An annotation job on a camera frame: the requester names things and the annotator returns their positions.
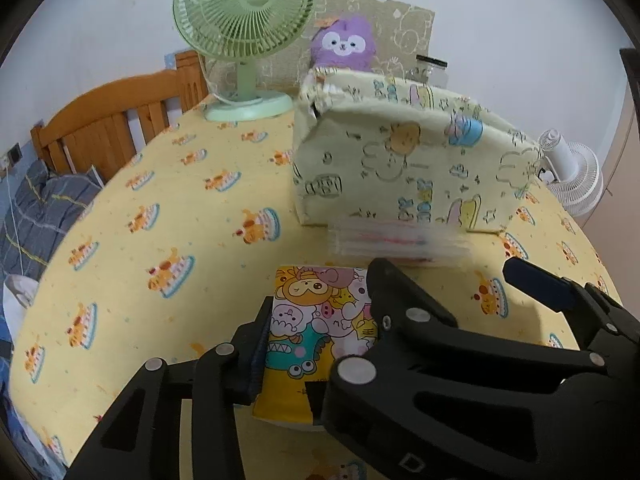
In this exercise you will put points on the yellow printed tablecloth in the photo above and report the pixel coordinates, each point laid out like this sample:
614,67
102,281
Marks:
165,220

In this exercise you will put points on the clear plastic pack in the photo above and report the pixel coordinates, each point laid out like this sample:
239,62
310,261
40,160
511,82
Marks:
400,240

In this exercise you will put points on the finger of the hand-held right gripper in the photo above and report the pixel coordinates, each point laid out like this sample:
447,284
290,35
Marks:
537,280
405,295

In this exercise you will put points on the cartoon print tissue pack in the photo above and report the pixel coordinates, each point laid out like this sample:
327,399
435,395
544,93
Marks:
315,330

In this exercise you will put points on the blue bed sheet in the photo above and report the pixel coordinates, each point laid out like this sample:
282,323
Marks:
4,340

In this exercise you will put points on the grey plaid pillow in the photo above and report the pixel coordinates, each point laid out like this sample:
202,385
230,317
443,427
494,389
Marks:
45,210

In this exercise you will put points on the glass jar with lid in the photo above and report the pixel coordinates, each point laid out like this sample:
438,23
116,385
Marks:
430,70

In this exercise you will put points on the purple plush toy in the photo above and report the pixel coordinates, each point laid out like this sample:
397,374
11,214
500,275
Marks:
345,45

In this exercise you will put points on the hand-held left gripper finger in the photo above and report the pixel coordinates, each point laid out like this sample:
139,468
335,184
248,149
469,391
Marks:
260,355

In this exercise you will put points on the white cloth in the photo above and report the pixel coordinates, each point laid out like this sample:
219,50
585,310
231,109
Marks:
20,290

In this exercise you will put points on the wooden headboard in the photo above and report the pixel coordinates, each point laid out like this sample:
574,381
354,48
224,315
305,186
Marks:
110,115

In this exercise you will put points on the green desk fan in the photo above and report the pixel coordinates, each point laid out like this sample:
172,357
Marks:
245,10

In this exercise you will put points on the beige door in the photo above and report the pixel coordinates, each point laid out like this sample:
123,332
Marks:
622,160

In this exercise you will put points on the white standing fan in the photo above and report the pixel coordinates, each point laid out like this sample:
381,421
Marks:
575,175

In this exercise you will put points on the cartoon print fabric storage box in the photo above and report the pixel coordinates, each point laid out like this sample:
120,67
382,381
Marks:
400,170

